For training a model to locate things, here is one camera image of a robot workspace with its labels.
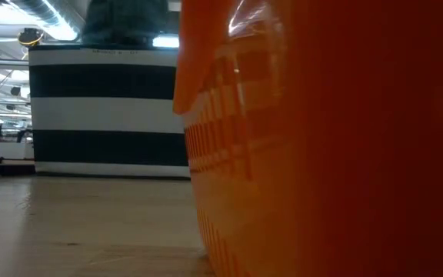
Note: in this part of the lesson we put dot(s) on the teal patterned cloth pouch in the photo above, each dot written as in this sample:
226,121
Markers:
125,21

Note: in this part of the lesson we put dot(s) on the ceiling light panel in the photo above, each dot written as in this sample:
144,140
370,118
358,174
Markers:
165,41

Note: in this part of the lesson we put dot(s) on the navy white-striped fabric bin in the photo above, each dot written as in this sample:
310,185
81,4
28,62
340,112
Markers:
106,115

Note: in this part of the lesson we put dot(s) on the orange plastic basket tray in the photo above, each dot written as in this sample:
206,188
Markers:
340,154

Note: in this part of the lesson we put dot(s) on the yellow black hanging reel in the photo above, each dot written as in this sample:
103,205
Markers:
30,37

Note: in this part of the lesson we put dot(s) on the silver ceiling duct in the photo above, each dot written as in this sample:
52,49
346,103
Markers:
48,15

